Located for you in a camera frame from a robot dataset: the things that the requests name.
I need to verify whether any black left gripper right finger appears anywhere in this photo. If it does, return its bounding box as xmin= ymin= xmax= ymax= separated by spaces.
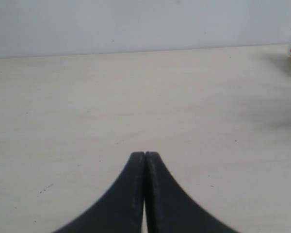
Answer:
xmin=145 ymin=151 xmax=235 ymax=233

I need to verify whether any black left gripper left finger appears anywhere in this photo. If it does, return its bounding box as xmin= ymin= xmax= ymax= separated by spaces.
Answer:
xmin=56 ymin=152 xmax=145 ymax=233

